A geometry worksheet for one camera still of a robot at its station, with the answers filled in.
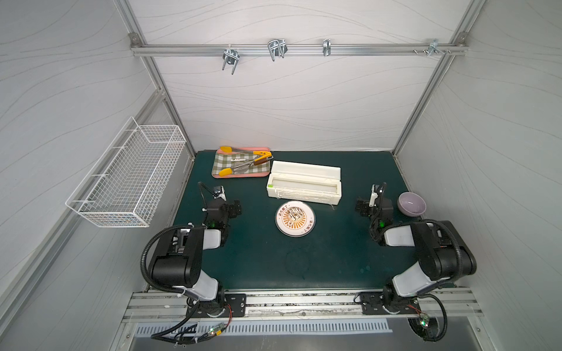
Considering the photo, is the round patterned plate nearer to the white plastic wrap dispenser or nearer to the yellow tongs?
the white plastic wrap dispenser

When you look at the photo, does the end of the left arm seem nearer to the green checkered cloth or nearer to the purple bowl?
the green checkered cloth

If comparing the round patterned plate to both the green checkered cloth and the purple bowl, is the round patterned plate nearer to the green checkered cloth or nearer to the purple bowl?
the green checkered cloth

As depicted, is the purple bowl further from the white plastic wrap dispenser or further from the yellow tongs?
the yellow tongs

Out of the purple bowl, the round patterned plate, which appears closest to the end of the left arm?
the round patterned plate

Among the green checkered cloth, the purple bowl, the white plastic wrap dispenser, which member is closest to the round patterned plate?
the white plastic wrap dispenser

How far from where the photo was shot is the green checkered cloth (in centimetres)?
112

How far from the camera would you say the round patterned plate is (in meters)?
0.93

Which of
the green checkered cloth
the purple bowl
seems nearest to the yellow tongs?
the green checkered cloth

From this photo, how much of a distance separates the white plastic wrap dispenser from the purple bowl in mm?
274

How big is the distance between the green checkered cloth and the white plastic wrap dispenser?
0.29 ft

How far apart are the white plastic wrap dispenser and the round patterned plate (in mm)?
50

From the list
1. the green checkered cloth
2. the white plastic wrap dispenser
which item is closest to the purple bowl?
the white plastic wrap dispenser

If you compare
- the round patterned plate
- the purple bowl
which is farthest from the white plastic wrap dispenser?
the purple bowl

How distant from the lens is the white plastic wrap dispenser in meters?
0.98
